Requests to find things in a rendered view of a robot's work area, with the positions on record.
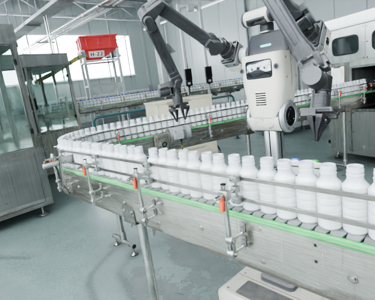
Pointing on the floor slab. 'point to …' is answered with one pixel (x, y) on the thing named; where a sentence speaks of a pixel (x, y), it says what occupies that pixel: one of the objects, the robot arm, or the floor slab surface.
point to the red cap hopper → (86, 42)
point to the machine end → (344, 27)
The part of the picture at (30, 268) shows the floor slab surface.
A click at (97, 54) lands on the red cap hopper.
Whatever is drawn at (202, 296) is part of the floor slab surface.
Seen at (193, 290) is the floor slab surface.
